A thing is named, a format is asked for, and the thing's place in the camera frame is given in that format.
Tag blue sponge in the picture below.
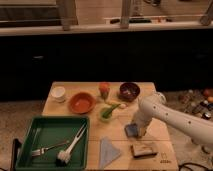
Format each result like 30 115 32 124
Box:
124 124 138 137

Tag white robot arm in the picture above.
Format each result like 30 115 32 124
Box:
132 92 213 149

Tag dark brown bowl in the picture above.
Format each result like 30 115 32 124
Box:
119 82 140 102

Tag red bowl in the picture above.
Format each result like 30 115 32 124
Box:
68 92 96 114

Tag brown wooden block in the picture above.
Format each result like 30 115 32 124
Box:
131 143 158 158

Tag grey folded cloth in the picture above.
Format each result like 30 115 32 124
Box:
99 137 121 170

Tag spice bottles on floor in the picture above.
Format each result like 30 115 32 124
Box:
178 90 213 120

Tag orange carrot toy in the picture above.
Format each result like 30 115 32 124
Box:
99 82 110 100

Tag white dish brush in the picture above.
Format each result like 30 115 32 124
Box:
56 125 86 166

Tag green plastic tray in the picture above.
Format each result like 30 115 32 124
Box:
15 116 90 171

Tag small white cup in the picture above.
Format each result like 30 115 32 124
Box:
50 86 66 102

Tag metal fork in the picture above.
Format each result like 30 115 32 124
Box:
31 140 69 157

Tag black chair frame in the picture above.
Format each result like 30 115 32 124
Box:
10 138 22 171

